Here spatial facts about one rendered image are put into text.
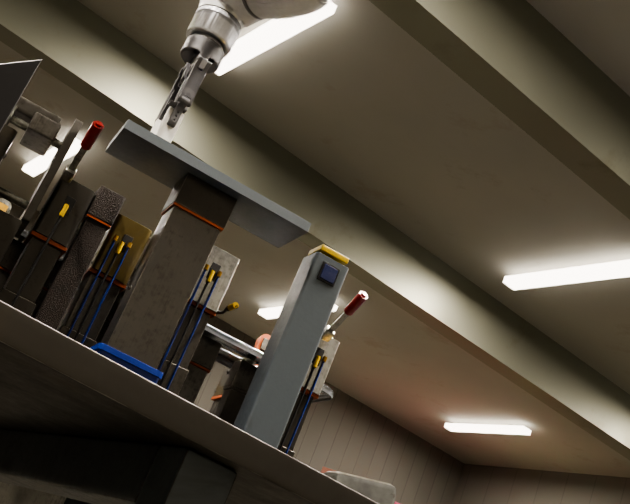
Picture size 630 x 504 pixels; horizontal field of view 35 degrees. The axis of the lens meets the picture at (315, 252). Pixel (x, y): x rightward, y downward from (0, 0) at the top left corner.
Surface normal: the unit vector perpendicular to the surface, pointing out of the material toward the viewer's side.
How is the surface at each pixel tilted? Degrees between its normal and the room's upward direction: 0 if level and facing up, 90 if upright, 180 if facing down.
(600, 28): 180
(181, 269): 90
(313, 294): 90
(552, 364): 90
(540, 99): 90
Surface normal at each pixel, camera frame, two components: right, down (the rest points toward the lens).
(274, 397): 0.42, -0.20
